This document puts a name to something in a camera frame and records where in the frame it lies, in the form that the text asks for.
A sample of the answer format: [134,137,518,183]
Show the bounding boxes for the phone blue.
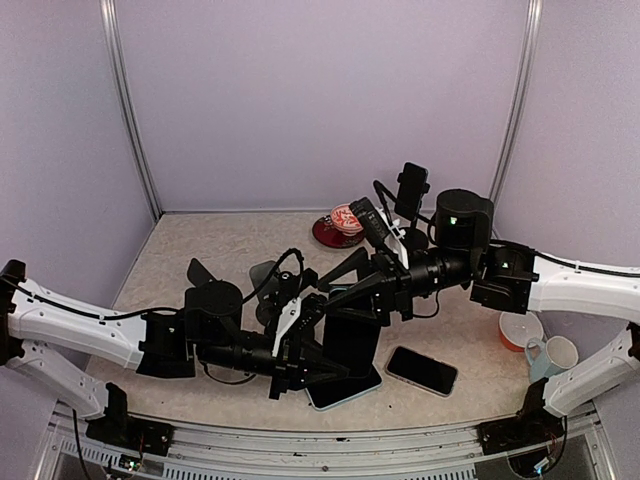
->
[306,366,382,411]
[322,296,381,378]

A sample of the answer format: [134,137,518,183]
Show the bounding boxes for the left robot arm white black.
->
[1,260,348,445]

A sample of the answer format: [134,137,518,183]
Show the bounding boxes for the orange white bowl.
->
[499,312,544,352]

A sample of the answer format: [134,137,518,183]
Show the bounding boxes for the folding phone stand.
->
[249,260,279,326]
[187,258,218,288]

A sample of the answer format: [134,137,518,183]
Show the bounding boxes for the front aluminium rail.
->
[34,394,616,480]

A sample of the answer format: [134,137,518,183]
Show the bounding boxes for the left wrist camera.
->
[271,293,327,358]

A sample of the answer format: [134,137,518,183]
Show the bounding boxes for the black pole stand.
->
[255,268,318,327]

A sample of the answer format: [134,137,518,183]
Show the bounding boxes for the phone black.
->
[394,162,430,221]

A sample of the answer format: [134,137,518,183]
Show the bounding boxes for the left folding phone stand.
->
[187,258,218,288]

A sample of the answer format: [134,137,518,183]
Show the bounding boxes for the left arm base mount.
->
[86,417,175,457]

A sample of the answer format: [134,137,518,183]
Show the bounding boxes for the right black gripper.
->
[316,246,479,328]

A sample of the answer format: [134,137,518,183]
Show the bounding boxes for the phone lower right pink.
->
[385,346,458,397]

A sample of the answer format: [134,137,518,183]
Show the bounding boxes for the middle folding phone stand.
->
[249,260,279,326]

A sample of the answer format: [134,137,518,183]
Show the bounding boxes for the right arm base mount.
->
[477,405,566,455]

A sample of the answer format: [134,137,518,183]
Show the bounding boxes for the light blue mug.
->
[524,337,562,384]

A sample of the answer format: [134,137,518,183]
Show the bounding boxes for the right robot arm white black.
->
[318,189,639,444]

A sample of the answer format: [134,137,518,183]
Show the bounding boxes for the red saucer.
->
[312,216,365,249]

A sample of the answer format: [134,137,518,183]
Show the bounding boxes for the right aluminium frame post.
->
[489,0,544,207]

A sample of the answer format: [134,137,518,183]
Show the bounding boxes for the left aluminium frame post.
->
[99,0,164,223]

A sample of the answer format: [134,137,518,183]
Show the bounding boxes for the red patterned teacup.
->
[330,204,363,236]

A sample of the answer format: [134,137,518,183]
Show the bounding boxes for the black pole stand clamp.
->
[396,172,432,251]

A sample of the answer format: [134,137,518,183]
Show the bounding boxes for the aluminium frame post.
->
[489,0,544,207]
[99,0,164,223]

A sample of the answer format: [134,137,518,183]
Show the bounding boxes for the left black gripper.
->
[196,330,349,400]

